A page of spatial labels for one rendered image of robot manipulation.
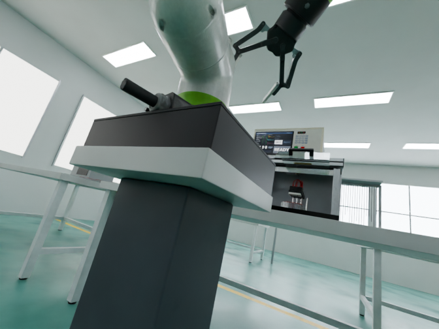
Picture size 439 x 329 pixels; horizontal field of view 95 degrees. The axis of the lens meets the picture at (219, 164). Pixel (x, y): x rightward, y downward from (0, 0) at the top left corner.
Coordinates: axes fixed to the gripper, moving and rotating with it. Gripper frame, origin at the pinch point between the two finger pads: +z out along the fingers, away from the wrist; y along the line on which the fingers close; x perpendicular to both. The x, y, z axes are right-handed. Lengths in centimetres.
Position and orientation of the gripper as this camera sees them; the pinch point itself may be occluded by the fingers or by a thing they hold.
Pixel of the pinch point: (247, 86)
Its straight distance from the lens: 67.5
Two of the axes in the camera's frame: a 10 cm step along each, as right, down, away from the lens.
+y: -8.3, -5.3, -1.8
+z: -5.2, 6.3, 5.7
